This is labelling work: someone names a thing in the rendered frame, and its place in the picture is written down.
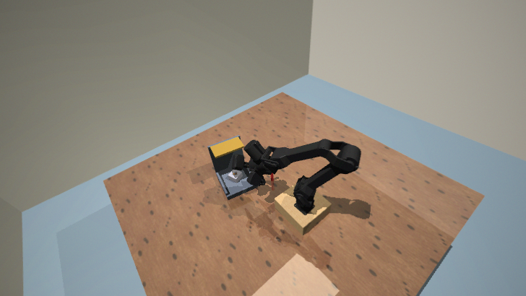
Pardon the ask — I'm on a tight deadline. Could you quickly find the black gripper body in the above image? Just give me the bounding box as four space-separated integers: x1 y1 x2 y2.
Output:
232 154 272 175

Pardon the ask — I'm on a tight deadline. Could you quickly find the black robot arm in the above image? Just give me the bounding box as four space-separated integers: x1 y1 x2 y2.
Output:
243 139 361 215

